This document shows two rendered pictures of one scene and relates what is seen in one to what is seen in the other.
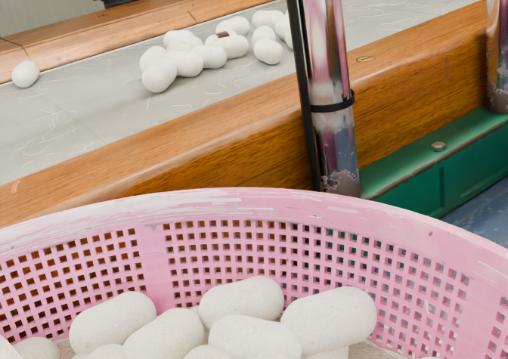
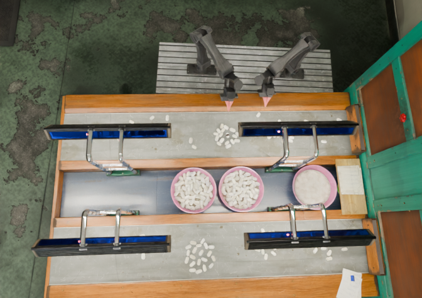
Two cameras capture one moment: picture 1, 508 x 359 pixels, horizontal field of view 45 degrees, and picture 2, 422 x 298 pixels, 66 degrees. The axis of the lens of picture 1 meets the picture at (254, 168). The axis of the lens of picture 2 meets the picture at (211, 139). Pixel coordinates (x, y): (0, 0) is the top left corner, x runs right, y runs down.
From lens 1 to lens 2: 1.81 m
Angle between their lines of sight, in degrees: 51
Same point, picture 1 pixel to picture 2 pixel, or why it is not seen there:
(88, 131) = (257, 142)
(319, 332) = (255, 184)
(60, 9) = not seen: outside the picture
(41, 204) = (248, 164)
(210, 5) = (293, 108)
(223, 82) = (275, 142)
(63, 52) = (265, 108)
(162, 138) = (259, 160)
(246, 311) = (254, 179)
